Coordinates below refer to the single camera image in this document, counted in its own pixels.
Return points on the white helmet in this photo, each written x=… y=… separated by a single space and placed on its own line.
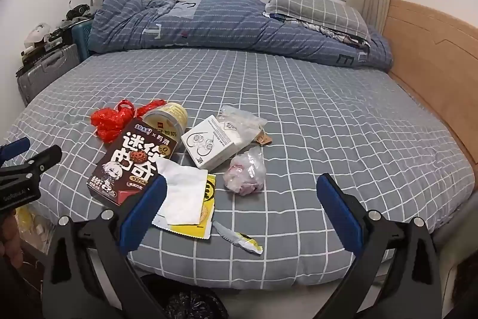
x=37 y=33

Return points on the red plastic bag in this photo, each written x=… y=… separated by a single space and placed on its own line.
x=112 y=121

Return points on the grey checked pillow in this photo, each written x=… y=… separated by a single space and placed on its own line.
x=317 y=8

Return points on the small yellow torn wrapper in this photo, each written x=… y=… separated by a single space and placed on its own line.
x=242 y=240

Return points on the teal plastic box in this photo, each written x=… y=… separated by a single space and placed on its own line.
x=80 y=38

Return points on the yellow plastic bag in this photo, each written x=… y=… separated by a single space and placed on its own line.
x=28 y=225

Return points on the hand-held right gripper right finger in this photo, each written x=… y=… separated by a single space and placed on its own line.
x=338 y=214

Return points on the wooden headboard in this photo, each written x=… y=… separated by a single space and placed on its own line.
x=429 y=53

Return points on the brown snack box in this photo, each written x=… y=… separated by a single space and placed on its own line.
x=127 y=162

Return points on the grey suitcase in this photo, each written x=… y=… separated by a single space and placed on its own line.
x=44 y=72

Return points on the white cardboard box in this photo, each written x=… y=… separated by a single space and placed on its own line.
x=213 y=139

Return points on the black trash bin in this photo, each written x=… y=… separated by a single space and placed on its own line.
x=186 y=304

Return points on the clear bag with pink contents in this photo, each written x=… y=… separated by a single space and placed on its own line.
x=242 y=173

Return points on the blue striped quilt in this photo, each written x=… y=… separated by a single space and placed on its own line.
x=224 y=27

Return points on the white tissue paper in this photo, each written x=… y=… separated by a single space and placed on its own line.
x=183 y=192

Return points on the bed with grey checked sheet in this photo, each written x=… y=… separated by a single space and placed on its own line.
x=317 y=117

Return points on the printed pillow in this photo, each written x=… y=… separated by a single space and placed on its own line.
x=336 y=32

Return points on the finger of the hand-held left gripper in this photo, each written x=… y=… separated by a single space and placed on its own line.
x=37 y=164
x=16 y=148

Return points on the black clutter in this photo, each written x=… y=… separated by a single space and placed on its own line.
x=78 y=10

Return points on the yellow yogurt cup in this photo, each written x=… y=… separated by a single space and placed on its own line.
x=168 y=117

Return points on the yellow snack packet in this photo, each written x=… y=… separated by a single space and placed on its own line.
x=207 y=203

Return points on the person's left hand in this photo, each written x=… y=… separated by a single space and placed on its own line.
x=9 y=244

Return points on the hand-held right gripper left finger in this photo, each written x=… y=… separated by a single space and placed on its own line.
x=143 y=214

